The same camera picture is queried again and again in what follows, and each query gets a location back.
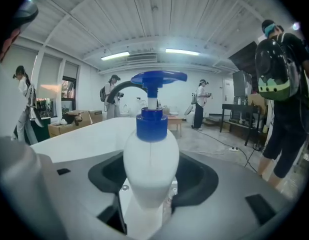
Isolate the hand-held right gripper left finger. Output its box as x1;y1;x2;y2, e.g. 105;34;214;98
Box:
0;136;128;240

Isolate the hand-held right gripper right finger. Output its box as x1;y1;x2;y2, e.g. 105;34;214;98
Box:
149;150;299;240

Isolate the white bathtub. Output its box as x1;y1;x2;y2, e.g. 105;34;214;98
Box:
29;116;182;237

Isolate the white spray bottle blue cap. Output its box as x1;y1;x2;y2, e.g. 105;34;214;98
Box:
122;70;188;210

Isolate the large open cardboard box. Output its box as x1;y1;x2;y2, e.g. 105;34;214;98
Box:
47;110;92;139

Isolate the black oval tub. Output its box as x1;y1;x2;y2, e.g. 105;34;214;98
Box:
29;116;52;144

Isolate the black bag in box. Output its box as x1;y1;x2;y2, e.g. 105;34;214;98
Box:
63;112;83;126

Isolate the small cardboard box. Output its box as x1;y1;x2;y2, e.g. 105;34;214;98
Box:
88;109;104;125

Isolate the oval wooden table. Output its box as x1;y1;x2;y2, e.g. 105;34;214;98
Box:
166;115;183;138

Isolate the brown cardboard box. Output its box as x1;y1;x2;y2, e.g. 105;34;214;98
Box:
247;93;267;115

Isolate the dark window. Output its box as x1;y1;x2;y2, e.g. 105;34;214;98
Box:
61;75;78;111

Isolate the black cabinet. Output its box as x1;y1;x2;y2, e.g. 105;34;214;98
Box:
232;70;253;105

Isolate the black green backpack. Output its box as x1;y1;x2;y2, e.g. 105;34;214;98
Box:
254;32;303;102

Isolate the ceiling light tube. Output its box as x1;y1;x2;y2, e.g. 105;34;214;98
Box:
100;51;131;61
165;48;201;57

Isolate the ceiling air vent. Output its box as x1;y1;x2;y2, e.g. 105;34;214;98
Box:
126;53;158;63

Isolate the black frame table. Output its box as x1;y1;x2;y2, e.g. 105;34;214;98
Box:
220;103;267;147

